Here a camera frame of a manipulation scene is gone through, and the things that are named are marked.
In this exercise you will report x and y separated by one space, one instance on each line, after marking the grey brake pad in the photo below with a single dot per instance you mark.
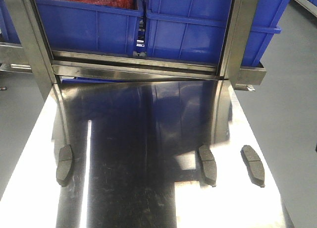
65 165
208 165
254 165

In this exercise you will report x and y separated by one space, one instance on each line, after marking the centre right grey brake pad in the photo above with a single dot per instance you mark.
208 165

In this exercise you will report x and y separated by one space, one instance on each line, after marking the far left blue bin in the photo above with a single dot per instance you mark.
8 31

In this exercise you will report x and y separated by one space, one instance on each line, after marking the right blue plastic bin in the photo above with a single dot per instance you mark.
194 30

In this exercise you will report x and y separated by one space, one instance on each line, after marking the blue plastic bin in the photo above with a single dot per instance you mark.
89 27
194 30

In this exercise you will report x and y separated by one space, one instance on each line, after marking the far right grey brake pad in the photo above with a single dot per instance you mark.
254 165

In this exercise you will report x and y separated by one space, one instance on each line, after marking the left blue plastic bin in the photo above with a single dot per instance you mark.
89 27

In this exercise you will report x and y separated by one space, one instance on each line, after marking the stainless steel rack frame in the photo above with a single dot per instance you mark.
48 66

